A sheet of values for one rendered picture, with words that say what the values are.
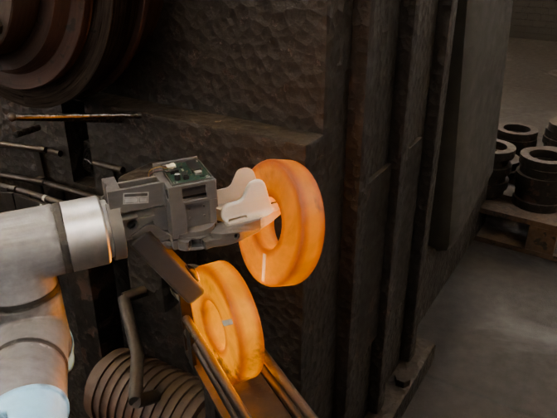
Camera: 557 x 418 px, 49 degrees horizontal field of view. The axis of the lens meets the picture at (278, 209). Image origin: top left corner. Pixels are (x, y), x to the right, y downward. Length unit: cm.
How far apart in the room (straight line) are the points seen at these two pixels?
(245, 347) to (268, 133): 35
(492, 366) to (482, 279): 47
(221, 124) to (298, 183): 31
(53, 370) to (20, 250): 12
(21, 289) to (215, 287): 22
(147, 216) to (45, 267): 11
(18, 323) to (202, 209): 22
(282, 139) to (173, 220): 30
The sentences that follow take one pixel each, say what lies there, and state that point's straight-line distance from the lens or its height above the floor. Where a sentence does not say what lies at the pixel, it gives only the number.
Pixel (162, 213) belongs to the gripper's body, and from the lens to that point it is 67.
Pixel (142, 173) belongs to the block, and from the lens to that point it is 99.
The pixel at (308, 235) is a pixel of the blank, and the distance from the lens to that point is 68.
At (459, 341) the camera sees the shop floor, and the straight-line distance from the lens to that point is 197.
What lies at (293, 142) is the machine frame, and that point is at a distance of 90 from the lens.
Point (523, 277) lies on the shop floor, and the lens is 236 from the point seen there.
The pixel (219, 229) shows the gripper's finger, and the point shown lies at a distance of 68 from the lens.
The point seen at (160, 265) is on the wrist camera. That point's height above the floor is 82.
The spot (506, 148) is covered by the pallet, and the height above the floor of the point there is 33.
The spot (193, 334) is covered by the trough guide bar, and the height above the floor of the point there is 68.
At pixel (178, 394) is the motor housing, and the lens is 96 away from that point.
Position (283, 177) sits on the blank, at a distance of 71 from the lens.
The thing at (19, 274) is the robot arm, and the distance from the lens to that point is 65.
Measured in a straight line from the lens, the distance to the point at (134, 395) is 92.
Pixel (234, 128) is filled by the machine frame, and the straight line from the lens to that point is 95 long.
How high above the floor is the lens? 117
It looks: 26 degrees down
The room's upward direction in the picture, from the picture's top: straight up
